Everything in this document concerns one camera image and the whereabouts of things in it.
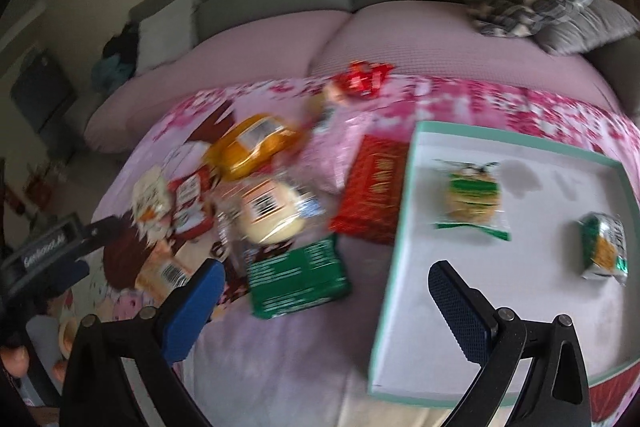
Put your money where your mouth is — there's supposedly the person's left hand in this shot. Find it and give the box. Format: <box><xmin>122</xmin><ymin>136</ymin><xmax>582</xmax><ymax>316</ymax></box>
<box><xmin>0</xmin><ymin>344</ymin><xmax>29</xmax><ymax>380</ymax></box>

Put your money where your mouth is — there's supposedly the pink blossom printed blanket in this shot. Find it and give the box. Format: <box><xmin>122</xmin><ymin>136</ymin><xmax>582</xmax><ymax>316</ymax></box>
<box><xmin>30</xmin><ymin>74</ymin><xmax>640</xmax><ymax>427</ymax></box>

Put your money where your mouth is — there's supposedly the dark green snack packet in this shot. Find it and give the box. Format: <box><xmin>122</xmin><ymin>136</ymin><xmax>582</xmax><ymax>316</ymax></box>
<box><xmin>247</xmin><ymin>234</ymin><xmax>350</xmax><ymax>319</ymax></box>

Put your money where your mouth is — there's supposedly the green striped round cookie packet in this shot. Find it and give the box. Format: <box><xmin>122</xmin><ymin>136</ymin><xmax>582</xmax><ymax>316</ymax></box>
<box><xmin>432</xmin><ymin>159</ymin><xmax>512</xmax><ymax>242</ymax></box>

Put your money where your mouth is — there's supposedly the cream snack packet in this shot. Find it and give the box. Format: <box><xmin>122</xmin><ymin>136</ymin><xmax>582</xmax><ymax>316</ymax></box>
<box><xmin>131</xmin><ymin>167</ymin><xmax>171</xmax><ymax>228</ymax></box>

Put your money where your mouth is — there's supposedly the dark clothes pile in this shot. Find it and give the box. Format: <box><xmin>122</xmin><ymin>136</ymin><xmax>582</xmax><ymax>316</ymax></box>
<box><xmin>90</xmin><ymin>24</ymin><xmax>141</xmax><ymax>90</ymax></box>

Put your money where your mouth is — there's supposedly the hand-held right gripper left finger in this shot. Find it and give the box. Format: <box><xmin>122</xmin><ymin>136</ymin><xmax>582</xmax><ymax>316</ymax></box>
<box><xmin>59</xmin><ymin>258</ymin><xmax>227</xmax><ymax>427</ymax></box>

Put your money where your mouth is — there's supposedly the orange bun packet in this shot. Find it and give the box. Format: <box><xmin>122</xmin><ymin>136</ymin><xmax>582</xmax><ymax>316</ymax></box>
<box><xmin>206</xmin><ymin>114</ymin><xmax>306</xmax><ymax>182</ymax></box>

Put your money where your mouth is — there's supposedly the red and white snack packet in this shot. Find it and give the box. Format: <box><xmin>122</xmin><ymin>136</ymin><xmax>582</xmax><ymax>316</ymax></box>
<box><xmin>169</xmin><ymin>172</ymin><xmax>218</xmax><ymax>240</ymax></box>

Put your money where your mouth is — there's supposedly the pink snack packet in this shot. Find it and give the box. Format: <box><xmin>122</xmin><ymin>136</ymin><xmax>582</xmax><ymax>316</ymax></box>
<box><xmin>305</xmin><ymin>114</ymin><xmax>373</xmax><ymax>195</ymax></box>

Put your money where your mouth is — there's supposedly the grey pillow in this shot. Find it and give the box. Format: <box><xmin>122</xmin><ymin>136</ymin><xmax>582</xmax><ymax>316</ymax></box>
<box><xmin>532</xmin><ymin>0</ymin><xmax>640</xmax><ymax>56</ymax></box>

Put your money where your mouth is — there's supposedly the red flat snack packet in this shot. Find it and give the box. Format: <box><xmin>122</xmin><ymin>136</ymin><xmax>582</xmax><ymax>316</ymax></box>
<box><xmin>329</xmin><ymin>134</ymin><xmax>412</xmax><ymax>245</ymax></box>

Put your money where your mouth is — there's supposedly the light grey cushion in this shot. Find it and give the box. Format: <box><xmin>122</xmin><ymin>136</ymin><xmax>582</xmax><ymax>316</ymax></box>
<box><xmin>136</xmin><ymin>0</ymin><xmax>198</xmax><ymax>72</ymax></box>

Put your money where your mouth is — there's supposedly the small jelly cup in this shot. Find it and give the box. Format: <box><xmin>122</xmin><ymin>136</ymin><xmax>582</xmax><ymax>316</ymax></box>
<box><xmin>320</xmin><ymin>82</ymin><xmax>351</xmax><ymax>108</ymax></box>

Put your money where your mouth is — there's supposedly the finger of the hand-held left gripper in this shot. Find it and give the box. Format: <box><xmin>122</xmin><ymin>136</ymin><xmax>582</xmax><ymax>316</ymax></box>
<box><xmin>75</xmin><ymin>216</ymin><xmax>125</xmax><ymax>255</ymax></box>
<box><xmin>49</xmin><ymin>258</ymin><xmax>92</xmax><ymax>297</ymax></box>

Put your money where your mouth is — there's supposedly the pale bun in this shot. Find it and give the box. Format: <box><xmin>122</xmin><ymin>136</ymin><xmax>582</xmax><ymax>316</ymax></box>
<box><xmin>215</xmin><ymin>172</ymin><xmax>321</xmax><ymax>258</ymax></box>

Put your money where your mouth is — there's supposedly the green and yellow snack packet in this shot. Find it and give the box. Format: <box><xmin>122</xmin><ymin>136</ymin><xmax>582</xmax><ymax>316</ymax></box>
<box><xmin>577</xmin><ymin>212</ymin><xmax>630</xmax><ymax>288</ymax></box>

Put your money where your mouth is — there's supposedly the red candy packet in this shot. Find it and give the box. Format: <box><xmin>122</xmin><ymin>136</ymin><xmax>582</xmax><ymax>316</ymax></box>
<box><xmin>336</xmin><ymin>61</ymin><xmax>395</xmax><ymax>98</ymax></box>

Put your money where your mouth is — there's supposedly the white box with teal rim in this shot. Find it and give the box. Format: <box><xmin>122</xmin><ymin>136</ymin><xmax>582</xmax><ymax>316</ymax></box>
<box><xmin>367</xmin><ymin>121</ymin><xmax>640</xmax><ymax>408</ymax></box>

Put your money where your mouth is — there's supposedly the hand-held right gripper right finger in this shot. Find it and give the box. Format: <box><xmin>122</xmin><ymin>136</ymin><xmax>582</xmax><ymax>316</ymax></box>
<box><xmin>428</xmin><ymin>260</ymin><xmax>593</xmax><ymax>427</ymax></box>

